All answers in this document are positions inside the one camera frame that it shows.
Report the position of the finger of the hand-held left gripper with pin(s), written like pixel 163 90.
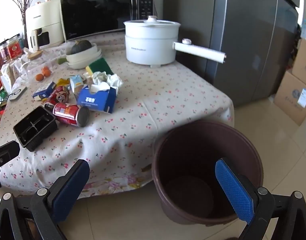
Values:
pixel 6 152

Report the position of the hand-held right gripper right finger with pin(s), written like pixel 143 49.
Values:
pixel 233 192

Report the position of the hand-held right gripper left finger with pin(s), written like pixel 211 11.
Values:
pixel 70 187

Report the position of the black plastic tray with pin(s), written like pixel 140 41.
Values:
pixel 25 140

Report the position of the brown plastic trash bin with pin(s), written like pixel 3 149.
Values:
pixel 193 205

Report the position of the red drink can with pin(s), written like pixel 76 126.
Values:
pixel 67 111

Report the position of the red cartoon snack packet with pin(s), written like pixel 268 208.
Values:
pixel 59 93

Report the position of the blue tissue box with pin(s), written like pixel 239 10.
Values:
pixel 92 101

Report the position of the small light blue carton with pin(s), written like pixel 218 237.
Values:
pixel 76 82

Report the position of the white tissue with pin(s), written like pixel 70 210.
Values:
pixel 112 80

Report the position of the white remote control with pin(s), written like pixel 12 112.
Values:
pixel 17 93

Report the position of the blue and white carton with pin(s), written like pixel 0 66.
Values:
pixel 42 92

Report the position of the white packet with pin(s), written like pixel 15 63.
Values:
pixel 7 77

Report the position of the small orange fruit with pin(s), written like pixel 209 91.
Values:
pixel 46 71
pixel 39 77

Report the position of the yellow foil wrapper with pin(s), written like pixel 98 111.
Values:
pixel 62 82

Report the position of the glass jar with wooden lid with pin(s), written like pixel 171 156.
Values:
pixel 34 54

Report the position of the large cardboard box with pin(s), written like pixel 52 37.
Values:
pixel 290 105

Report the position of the small green vegetable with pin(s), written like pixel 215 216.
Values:
pixel 62 60

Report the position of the cherry print tablecloth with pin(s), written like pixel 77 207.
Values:
pixel 148 92

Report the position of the green and yellow sponge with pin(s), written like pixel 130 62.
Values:
pixel 99 63

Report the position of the dark green squash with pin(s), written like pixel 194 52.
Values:
pixel 80 47

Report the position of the cream air fryer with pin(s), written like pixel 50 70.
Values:
pixel 42 17

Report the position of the dried branches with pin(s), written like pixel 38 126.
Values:
pixel 24 10

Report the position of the grey refrigerator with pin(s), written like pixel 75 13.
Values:
pixel 243 42

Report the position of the white electric cooking pot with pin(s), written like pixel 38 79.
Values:
pixel 148 50

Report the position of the black microwave oven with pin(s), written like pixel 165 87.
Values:
pixel 92 12

